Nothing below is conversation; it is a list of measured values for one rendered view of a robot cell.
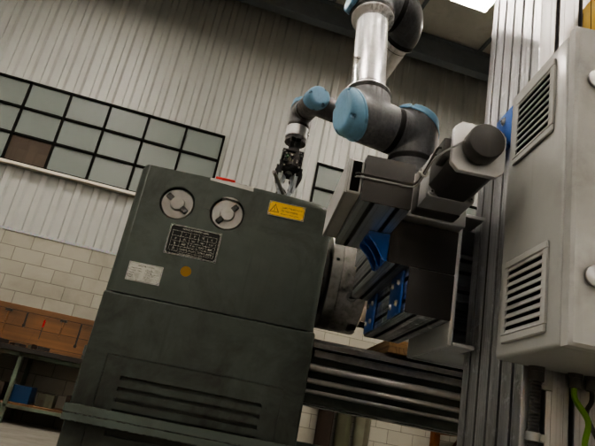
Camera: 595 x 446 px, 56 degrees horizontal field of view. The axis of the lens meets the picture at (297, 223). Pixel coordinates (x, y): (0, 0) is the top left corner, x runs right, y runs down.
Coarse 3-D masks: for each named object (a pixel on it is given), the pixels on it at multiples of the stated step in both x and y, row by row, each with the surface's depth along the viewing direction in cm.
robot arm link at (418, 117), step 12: (408, 108) 137; (420, 108) 137; (408, 120) 134; (420, 120) 135; (432, 120) 136; (408, 132) 133; (420, 132) 134; (432, 132) 136; (396, 144) 134; (408, 144) 134; (420, 144) 133; (432, 144) 135
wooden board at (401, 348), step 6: (384, 342) 173; (390, 342) 168; (402, 342) 169; (372, 348) 189; (378, 348) 180; (384, 348) 172; (390, 348) 168; (396, 348) 168; (402, 348) 168; (390, 354) 171; (396, 354) 169; (402, 354) 168
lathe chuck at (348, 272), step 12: (348, 252) 180; (348, 264) 177; (348, 276) 176; (348, 288) 175; (336, 300) 175; (360, 300) 175; (336, 312) 177; (348, 312) 177; (360, 312) 176; (336, 324) 180; (348, 324) 179
